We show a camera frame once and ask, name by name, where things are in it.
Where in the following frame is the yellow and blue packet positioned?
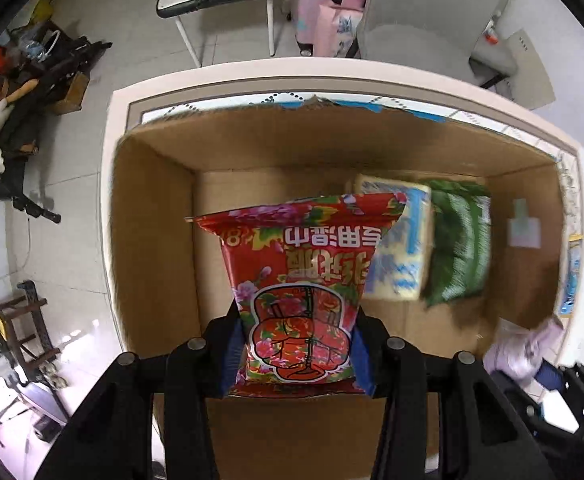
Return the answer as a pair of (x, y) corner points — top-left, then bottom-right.
(353, 173), (433, 302)

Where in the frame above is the green packet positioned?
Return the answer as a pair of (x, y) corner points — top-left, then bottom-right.
(418, 178), (493, 309)

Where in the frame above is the yellow bag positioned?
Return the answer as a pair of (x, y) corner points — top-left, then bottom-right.
(31, 0), (59, 27)

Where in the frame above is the red floral packet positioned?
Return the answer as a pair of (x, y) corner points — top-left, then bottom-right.
(184, 192), (408, 399)

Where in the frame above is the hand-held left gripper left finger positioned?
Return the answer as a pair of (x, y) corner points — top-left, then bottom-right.
(37, 302), (247, 480)

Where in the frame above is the dark wooden chair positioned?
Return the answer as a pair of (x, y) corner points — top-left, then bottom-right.
(0, 280), (71, 428)

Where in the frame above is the small brown cardboard carton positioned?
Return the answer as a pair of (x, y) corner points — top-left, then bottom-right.
(51, 72), (91, 116)

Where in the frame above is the black stand pile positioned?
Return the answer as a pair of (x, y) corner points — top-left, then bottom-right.
(0, 22), (114, 225)

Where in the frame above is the lilac packet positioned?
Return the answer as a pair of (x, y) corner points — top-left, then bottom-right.
(482, 317), (566, 392)

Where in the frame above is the grey office chair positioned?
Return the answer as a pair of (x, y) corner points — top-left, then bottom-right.
(356, 0), (519, 90)

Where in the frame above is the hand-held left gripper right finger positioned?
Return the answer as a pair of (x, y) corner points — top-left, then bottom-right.
(351, 310), (559, 480)

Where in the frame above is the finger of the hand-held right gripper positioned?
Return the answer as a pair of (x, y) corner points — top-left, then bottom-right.
(532, 361), (584, 437)
(489, 370), (584, 462)

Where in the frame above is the pink gift bag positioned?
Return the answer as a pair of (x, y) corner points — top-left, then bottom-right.
(314, 4), (363, 59)

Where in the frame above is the brown cardboard box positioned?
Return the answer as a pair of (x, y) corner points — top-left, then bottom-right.
(112, 95), (580, 480)

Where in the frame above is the white folding chair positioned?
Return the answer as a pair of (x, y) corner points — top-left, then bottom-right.
(155, 0), (291, 69)

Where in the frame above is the light blue packet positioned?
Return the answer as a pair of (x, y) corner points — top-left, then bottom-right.
(559, 234), (584, 317)

